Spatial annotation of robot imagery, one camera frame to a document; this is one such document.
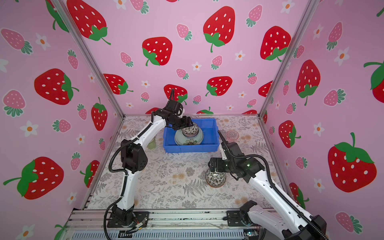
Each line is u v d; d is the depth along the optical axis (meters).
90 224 0.73
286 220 0.39
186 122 0.84
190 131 1.01
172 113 0.75
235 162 0.55
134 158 0.58
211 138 1.08
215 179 0.86
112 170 0.51
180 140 1.01
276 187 0.45
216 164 0.67
